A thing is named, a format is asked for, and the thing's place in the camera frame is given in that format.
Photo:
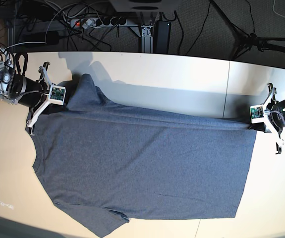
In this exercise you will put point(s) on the blue grey T-shirt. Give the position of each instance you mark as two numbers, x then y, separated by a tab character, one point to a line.
104	163

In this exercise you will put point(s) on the aluminium table leg profile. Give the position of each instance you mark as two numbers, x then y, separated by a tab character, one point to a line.
146	38

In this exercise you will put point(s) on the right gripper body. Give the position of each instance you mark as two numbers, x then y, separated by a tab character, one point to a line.
55	95

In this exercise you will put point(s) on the white power strip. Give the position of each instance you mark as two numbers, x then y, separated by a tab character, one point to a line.
95	22

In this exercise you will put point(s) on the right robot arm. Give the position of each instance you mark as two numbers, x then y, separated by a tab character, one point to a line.
17	88

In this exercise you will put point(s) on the small white label sticker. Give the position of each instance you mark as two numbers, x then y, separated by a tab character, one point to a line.
9	206

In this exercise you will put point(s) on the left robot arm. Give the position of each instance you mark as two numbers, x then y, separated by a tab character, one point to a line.
279	108

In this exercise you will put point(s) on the black power adapter brick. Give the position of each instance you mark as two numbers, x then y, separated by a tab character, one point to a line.
162	37

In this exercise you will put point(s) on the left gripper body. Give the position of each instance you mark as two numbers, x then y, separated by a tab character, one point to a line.
262	125

